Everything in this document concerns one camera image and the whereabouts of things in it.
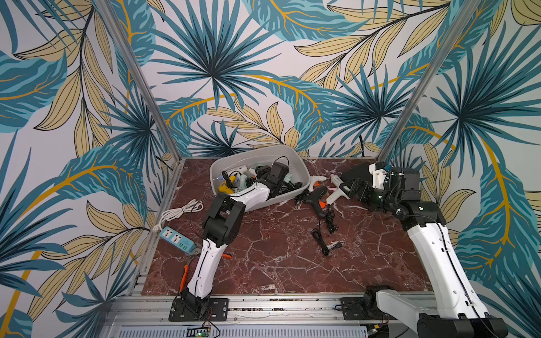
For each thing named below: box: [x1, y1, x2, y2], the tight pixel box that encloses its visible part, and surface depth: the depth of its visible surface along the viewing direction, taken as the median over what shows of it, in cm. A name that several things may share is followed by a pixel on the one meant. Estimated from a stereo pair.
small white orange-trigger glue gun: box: [308, 175, 330, 193], surface depth 111 cm
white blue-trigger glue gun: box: [235, 164, 258, 179], surface depth 112 cm
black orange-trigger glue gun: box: [302, 186, 328, 218], surface depth 102 cm
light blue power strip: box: [159, 226, 196, 254], surface depth 89 cm
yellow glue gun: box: [218, 175, 236, 196], surface depth 105 cm
